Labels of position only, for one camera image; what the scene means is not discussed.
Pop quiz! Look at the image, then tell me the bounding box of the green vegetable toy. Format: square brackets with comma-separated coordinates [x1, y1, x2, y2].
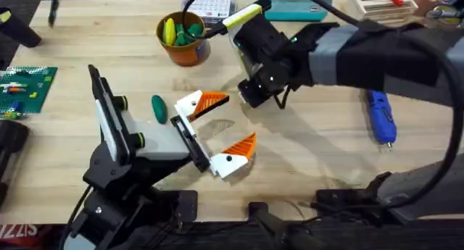
[151, 94, 169, 125]

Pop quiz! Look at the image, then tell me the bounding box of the blue electric screwdriver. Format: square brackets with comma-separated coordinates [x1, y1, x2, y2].
[365, 89, 398, 152]

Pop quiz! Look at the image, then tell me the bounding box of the orange ribbed wedge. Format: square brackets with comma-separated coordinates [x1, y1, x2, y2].
[221, 132, 257, 162]

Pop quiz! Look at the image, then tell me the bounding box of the right wrist flat plate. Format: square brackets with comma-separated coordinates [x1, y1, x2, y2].
[221, 0, 273, 31]

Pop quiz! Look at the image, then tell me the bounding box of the wrist flat plate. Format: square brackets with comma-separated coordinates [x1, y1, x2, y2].
[88, 64, 132, 167]
[221, 0, 273, 31]

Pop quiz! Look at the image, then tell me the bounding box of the teal soft case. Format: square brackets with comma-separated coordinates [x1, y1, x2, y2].
[259, 0, 334, 22]

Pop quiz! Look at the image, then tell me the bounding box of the orange tub with toys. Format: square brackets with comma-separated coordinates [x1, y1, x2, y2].
[156, 11, 212, 67]

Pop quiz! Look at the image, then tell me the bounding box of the left wrist flat plate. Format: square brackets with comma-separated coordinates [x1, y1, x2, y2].
[88, 64, 132, 167]

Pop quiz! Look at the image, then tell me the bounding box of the clear plastic box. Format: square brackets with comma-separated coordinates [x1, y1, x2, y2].
[181, 0, 239, 25]

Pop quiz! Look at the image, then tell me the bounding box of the cream box with tools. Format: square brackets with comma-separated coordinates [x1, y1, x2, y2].
[349, 0, 420, 22]

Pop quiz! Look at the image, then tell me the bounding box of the green board with blocks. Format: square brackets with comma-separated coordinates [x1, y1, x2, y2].
[0, 65, 59, 120]

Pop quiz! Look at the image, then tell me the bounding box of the black rounded device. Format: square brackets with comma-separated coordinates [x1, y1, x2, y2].
[0, 119, 30, 208]

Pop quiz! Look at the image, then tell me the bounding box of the black pen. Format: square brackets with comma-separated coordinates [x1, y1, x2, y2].
[47, 0, 60, 29]

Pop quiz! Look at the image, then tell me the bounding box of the black cylinder yellow label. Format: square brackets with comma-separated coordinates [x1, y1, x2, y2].
[0, 7, 43, 49]

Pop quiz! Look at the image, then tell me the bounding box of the heap of tape rolls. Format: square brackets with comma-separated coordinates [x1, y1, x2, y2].
[416, 0, 464, 27]

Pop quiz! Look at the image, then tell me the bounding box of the thin black cable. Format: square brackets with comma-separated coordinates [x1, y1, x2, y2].
[181, 0, 228, 40]

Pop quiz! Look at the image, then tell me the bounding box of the thick black cable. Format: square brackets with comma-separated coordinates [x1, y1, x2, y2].
[289, 0, 464, 213]

